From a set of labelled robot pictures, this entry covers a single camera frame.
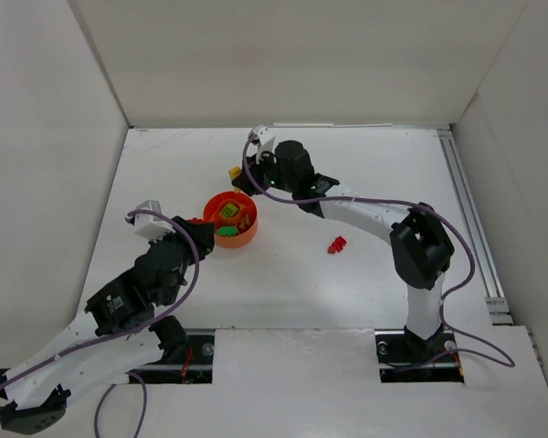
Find purple cable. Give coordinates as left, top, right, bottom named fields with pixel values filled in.
left=241, top=139, right=516, bottom=369
left=0, top=208, right=200, bottom=438

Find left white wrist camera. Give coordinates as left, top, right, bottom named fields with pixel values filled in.
left=125, top=200, right=174, bottom=242

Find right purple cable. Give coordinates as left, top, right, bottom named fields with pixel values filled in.
left=241, top=139, right=516, bottom=369

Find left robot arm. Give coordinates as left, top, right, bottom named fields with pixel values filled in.
left=0, top=210, right=215, bottom=435

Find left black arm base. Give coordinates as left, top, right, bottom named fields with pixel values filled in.
left=131, top=316, right=216, bottom=385

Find red lego pieces cluster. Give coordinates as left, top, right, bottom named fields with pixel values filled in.
left=327, top=236, right=347, bottom=255

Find yellow small lego brick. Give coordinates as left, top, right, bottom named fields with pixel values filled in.
left=228, top=166, right=242, bottom=180

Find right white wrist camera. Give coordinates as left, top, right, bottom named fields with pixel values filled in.
left=248, top=124, right=276, bottom=162

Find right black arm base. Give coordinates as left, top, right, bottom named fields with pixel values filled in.
left=374, top=328, right=465, bottom=383

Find lime curved lego brick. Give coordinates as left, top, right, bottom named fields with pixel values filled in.
left=219, top=203, right=239, bottom=219

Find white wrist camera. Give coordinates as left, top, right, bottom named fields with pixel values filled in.
left=125, top=200, right=174, bottom=242
left=248, top=124, right=276, bottom=162

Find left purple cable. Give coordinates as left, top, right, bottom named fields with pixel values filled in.
left=0, top=208, right=200, bottom=438

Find brown lego brick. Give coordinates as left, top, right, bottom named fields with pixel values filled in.
left=237, top=214, right=252, bottom=233

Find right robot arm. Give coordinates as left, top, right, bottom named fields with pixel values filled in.
left=229, top=141, right=454, bottom=343

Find orange round divided container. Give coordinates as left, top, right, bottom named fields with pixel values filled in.
left=203, top=191, right=258, bottom=249

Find green long lego brick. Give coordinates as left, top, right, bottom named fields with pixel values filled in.
left=216, top=225, right=238, bottom=237

